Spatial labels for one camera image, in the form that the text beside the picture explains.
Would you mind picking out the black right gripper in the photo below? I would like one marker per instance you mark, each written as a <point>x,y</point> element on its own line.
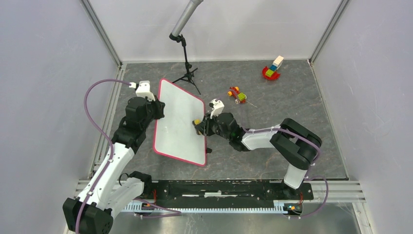
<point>203,128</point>

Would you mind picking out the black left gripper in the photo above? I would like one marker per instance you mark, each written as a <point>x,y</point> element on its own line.
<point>159,106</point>

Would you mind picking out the pink framed whiteboard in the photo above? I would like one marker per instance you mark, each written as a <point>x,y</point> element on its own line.
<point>174,134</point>

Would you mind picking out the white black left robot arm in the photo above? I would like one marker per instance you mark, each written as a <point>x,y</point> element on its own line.
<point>98,204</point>

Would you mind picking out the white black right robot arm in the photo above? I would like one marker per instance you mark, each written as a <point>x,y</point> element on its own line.
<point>298,145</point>

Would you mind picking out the red toy brick car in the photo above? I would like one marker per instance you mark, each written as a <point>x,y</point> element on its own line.
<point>234,91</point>

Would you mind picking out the black tripod microphone stand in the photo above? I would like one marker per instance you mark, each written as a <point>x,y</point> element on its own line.
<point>189,75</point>

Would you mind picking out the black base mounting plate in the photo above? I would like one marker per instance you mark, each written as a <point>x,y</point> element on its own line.
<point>259,193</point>

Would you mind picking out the red toy brick boat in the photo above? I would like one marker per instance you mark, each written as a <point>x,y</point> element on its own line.
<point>271,73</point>

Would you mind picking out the grey microphone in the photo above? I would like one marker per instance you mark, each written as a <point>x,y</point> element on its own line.
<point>183,19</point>

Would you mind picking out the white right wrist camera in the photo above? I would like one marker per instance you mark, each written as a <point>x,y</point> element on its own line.
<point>217,107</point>

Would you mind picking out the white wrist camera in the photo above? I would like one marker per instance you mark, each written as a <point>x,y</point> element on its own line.
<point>217,107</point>
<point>142,89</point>

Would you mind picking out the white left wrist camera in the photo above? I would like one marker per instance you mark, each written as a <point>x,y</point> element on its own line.
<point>142,89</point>

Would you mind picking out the white slotted cable duct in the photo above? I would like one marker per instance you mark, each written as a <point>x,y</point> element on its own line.
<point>275,208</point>

